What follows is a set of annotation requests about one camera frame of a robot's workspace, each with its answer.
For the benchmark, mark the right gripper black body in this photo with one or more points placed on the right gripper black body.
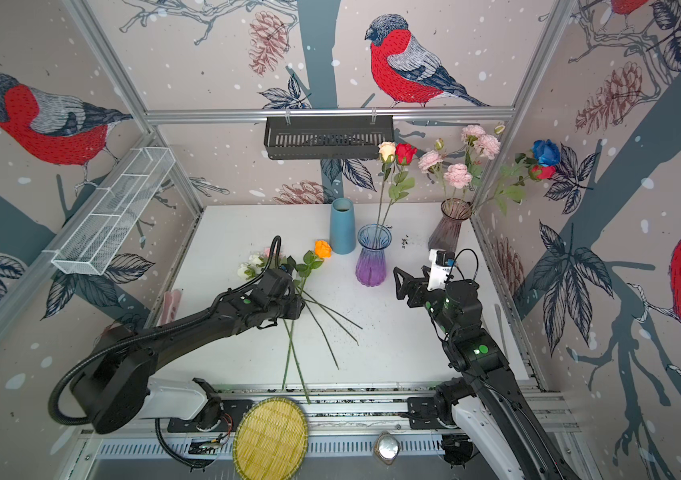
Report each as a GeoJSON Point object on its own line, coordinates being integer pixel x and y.
{"type": "Point", "coordinates": [424, 296]}

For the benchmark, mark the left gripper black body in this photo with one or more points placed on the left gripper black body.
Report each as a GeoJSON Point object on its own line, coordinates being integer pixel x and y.
{"type": "Point", "coordinates": [288, 306]}

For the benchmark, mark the pink grey glass vase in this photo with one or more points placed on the pink grey glass vase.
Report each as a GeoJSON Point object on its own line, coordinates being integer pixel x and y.
{"type": "Point", "coordinates": [446, 234]}

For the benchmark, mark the teal ceramic vase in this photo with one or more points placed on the teal ceramic vase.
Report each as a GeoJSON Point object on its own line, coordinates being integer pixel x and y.
{"type": "Point", "coordinates": [342, 227]}

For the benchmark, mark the pink carnation bunch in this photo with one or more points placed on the pink carnation bunch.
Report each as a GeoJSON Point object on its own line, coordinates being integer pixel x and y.
{"type": "Point", "coordinates": [455, 178]}
{"type": "Point", "coordinates": [480, 145]}

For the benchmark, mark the red artificial rose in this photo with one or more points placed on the red artificial rose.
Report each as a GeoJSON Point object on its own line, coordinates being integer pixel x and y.
{"type": "Point", "coordinates": [509, 186]}

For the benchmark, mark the blue artificial rose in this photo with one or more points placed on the blue artificial rose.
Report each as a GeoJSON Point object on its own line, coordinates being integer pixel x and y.
{"type": "Point", "coordinates": [546, 153]}

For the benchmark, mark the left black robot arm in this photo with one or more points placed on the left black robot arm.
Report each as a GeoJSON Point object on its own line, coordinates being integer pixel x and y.
{"type": "Point", "coordinates": [116, 385]}

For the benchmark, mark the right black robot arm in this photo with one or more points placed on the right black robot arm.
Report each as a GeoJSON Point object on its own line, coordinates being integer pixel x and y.
{"type": "Point", "coordinates": [484, 401]}

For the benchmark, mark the blue purple glass vase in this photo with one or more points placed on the blue purple glass vase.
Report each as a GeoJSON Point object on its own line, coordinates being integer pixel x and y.
{"type": "Point", "coordinates": [371, 268]}

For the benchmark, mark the orange artificial rose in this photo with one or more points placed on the orange artificial rose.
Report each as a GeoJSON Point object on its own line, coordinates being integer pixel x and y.
{"type": "Point", "coordinates": [311, 261]}

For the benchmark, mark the yellow woven bamboo tray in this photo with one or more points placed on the yellow woven bamboo tray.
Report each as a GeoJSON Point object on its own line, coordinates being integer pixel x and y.
{"type": "Point", "coordinates": [271, 441]}

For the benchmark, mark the black hanging basket shelf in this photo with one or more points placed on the black hanging basket shelf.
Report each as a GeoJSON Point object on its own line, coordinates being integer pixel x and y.
{"type": "Point", "coordinates": [317, 138]}

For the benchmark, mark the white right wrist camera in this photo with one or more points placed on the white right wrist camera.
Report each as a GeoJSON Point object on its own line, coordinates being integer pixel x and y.
{"type": "Point", "coordinates": [440, 269]}

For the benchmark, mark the white wire mesh basket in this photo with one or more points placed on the white wire mesh basket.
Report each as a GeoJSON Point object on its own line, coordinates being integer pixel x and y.
{"type": "Point", "coordinates": [96, 239]}

